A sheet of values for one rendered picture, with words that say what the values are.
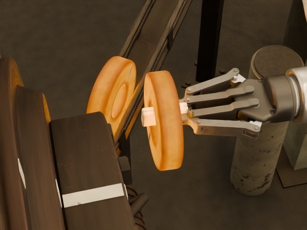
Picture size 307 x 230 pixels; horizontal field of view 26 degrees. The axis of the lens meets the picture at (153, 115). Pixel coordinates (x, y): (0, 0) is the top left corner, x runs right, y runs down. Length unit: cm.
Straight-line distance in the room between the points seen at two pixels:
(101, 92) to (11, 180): 73
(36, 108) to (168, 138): 47
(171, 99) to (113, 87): 20
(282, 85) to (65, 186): 61
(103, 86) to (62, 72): 104
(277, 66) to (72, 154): 106
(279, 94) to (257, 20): 131
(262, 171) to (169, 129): 87
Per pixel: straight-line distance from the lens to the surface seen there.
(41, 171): 46
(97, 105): 114
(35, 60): 222
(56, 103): 210
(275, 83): 104
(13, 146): 44
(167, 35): 132
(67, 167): 50
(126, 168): 50
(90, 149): 51
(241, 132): 102
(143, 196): 127
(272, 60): 153
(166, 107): 96
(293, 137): 191
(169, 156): 98
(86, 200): 48
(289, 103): 104
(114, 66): 116
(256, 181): 185
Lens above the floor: 168
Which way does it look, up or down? 55 degrees down
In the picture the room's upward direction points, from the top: straight up
